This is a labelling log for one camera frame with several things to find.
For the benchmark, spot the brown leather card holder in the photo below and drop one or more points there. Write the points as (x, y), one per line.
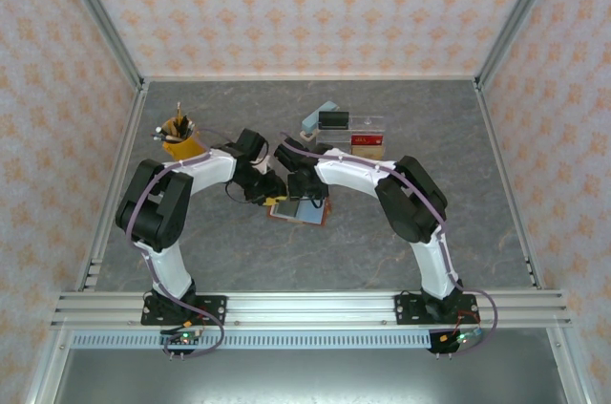
(327, 214)

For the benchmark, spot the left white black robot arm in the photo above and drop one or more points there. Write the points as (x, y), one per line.
(210, 170)

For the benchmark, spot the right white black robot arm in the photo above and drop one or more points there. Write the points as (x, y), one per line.
(353, 177)

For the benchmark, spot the blue glossy credit card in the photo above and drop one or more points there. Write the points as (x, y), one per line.
(310, 215)

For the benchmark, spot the black card box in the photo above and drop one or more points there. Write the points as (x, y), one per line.
(334, 120)

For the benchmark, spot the small wooden block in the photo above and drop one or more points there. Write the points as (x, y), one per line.
(308, 136)

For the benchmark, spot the light blue block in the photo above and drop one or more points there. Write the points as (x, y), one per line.
(315, 117)

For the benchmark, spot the clear acrylic organizer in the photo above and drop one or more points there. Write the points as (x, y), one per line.
(367, 124)

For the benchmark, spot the yellow pen cup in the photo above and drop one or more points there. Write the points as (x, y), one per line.
(179, 148)

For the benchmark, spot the white marker pen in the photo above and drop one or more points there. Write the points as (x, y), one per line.
(191, 126)

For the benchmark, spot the black marker pen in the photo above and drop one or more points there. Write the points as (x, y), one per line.
(183, 123)

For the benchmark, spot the yellow pencil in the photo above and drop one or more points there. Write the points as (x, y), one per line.
(178, 112)

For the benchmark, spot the grey metal pen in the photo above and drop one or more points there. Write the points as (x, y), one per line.
(160, 138)

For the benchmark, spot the aluminium front beam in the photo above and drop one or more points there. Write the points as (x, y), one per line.
(310, 308)

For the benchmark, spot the white capped pen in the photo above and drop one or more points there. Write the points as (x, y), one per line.
(158, 129)

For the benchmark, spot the green lit controller board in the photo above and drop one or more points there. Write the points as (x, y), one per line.
(185, 338)
(462, 338)

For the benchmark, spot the grey metal shelf panel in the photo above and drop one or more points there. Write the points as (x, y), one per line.
(310, 375)

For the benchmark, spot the white left camera bracket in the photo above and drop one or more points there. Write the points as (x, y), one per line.
(265, 166)

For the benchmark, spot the aluminium back rail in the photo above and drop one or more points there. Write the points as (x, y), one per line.
(310, 78)

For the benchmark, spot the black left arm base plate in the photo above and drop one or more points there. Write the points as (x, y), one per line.
(215, 304)

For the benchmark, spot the aluminium side rail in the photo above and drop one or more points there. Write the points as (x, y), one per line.
(129, 136)
(492, 136)

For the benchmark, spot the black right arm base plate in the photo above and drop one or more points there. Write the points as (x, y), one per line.
(406, 308)

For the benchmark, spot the aluminium corner post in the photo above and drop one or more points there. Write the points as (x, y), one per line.
(520, 12)
(95, 12)

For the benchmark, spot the aluminium frame leg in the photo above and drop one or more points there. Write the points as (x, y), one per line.
(45, 375)
(570, 375)

